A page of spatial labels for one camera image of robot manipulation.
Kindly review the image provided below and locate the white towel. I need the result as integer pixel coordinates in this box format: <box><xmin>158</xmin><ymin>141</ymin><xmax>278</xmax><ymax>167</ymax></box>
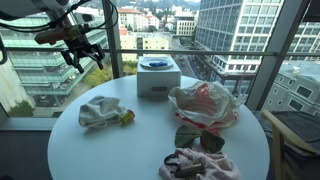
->
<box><xmin>77</xmin><ymin>95</ymin><xmax>127</xmax><ymax>130</ymax></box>

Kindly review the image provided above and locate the small wooden block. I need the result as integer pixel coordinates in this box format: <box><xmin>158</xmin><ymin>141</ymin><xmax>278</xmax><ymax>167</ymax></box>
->
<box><xmin>173</xmin><ymin>162</ymin><xmax>205</xmax><ymax>179</ymax></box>

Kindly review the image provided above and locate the white rectangular box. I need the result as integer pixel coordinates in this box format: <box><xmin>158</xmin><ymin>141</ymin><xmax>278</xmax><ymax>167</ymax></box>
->
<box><xmin>136</xmin><ymin>55</ymin><xmax>183</xmax><ymax>99</ymax></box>

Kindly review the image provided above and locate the blue small object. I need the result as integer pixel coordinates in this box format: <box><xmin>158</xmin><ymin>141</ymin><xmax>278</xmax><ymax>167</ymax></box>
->
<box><xmin>148</xmin><ymin>60</ymin><xmax>169</xmax><ymax>68</ymax></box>

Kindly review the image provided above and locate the black equipment rack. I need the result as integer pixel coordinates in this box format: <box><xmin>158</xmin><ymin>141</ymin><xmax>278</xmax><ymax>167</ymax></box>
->
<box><xmin>0</xmin><ymin>0</ymin><xmax>120</xmax><ymax>66</ymax></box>

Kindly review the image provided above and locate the pink crumpled cloth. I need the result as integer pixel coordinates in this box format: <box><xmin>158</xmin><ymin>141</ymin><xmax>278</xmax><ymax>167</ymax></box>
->
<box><xmin>158</xmin><ymin>147</ymin><xmax>242</xmax><ymax>180</ymax></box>

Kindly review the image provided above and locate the white round plate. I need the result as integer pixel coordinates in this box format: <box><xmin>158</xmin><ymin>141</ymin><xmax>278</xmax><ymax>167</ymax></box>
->
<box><xmin>139</xmin><ymin>56</ymin><xmax>175</xmax><ymax>70</ymax></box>

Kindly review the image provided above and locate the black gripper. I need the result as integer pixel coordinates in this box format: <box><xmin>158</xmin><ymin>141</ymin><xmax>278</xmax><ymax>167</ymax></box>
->
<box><xmin>60</xmin><ymin>32</ymin><xmax>107</xmax><ymax>75</ymax></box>

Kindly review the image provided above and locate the yellow green small can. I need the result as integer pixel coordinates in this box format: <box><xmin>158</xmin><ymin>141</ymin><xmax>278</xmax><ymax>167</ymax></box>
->
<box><xmin>119</xmin><ymin>108</ymin><xmax>136</xmax><ymax>126</ymax></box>

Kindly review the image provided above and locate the grey window handrail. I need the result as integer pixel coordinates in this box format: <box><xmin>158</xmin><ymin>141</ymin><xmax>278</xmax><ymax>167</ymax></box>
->
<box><xmin>0</xmin><ymin>46</ymin><xmax>320</xmax><ymax>57</ymax></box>

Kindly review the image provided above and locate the wooden armchair with cushion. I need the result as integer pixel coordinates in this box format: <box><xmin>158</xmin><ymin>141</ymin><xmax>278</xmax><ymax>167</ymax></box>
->
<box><xmin>256</xmin><ymin>109</ymin><xmax>320</xmax><ymax>180</ymax></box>

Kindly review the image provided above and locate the olive wrist camera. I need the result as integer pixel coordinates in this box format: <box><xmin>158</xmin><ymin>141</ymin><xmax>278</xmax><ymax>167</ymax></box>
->
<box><xmin>33</xmin><ymin>25</ymin><xmax>83</xmax><ymax>46</ymax></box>

